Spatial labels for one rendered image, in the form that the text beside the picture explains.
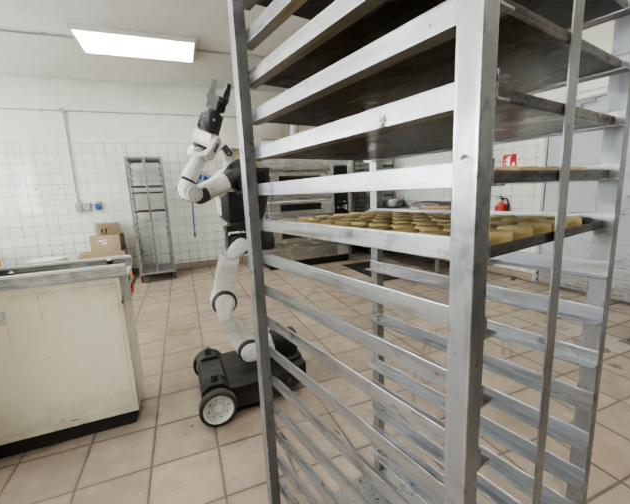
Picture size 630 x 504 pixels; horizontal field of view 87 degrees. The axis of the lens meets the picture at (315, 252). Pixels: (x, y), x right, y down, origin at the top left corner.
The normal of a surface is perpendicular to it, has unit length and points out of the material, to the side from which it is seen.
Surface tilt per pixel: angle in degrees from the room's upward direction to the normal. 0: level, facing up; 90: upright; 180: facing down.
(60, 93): 90
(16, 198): 90
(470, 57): 90
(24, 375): 90
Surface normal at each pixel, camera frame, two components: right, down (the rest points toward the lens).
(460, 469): -0.83, 0.14
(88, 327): 0.39, 0.15
